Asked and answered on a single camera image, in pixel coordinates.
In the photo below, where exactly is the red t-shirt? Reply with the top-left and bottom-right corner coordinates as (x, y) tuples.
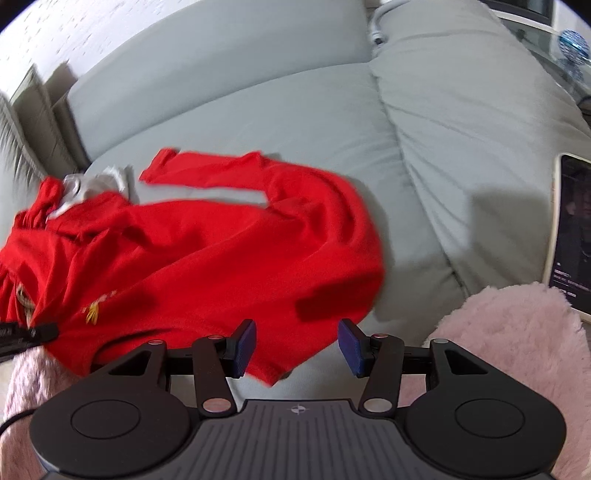
(1, 149), (385, 384)

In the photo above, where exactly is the tan knitted garment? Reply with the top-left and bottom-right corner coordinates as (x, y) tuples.
(16, 284), (35, 324)

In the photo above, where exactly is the pink fluffy blanket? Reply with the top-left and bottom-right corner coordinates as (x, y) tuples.
(1, 283), (590, 479)

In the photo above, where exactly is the grey piped cushion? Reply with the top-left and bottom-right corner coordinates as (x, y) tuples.
(1, 93), (47, 185)

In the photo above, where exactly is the white grey garment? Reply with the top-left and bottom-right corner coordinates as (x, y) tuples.
(46, 166), (138, 223)

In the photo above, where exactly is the white framed tablet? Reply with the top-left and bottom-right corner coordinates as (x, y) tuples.
(543, 153), (591, 323)

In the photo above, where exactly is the brown grey back cushion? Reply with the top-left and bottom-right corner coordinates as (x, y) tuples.
(10, 65), (90, 178)

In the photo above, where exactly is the grey fabric sofa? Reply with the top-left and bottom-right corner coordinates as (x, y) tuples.
(0, 0), (591, 411)

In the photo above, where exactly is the glass side table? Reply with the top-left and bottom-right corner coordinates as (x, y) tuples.
(485, 1), (590, 122)

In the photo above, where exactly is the white charging cable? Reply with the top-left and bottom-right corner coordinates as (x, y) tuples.
(366, 0), (412, 47)

